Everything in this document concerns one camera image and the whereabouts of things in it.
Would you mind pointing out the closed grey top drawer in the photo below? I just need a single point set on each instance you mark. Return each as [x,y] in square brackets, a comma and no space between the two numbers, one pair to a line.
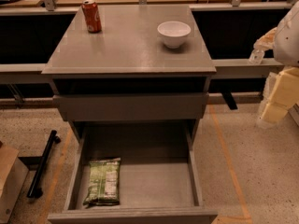
[131,107]

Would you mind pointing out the black metal bar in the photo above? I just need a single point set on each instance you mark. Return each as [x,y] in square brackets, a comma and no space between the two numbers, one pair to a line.
[35,191]

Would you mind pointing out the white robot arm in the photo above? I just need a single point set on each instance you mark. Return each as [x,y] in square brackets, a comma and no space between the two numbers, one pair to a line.
[286,48]

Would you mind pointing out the clear sanitizer pump bottle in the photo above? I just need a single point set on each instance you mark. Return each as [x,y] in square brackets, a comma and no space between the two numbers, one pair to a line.
[256,56]

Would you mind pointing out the green jalapeno chip bag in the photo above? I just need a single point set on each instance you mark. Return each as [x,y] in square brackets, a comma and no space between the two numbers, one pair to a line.
[103,185]

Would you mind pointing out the cardboard box on left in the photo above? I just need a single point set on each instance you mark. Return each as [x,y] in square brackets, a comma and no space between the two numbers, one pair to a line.
[12,175]

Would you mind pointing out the red soda can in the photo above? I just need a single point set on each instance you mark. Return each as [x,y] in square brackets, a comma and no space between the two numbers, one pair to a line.
[91,14]

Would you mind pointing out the grey drawer cabinet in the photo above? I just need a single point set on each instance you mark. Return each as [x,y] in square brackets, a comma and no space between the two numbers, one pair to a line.
[129,57]

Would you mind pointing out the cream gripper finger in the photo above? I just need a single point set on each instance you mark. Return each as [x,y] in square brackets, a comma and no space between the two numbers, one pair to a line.
[270,114]
[285,93]

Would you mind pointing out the grey metal railing frame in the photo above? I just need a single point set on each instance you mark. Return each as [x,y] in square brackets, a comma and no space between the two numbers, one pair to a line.
[29,37]

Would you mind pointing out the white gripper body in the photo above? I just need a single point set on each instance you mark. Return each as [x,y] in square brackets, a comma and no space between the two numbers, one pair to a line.
[287,41]

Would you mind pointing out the open grey middle drawer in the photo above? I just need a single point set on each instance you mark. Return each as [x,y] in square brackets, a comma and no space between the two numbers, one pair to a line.
[158,177]

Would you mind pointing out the white ceramic bowl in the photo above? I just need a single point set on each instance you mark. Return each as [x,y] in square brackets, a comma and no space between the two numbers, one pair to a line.
[174,33]

